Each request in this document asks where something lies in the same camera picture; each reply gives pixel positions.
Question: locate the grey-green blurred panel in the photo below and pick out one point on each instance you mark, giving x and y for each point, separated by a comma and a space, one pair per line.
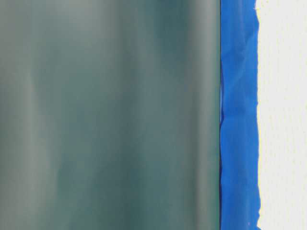
109, 114

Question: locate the blue table cloth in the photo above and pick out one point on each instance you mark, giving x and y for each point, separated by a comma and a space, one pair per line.
239, 138

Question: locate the yellow white checked towel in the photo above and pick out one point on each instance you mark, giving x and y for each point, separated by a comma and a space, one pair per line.
282, 114

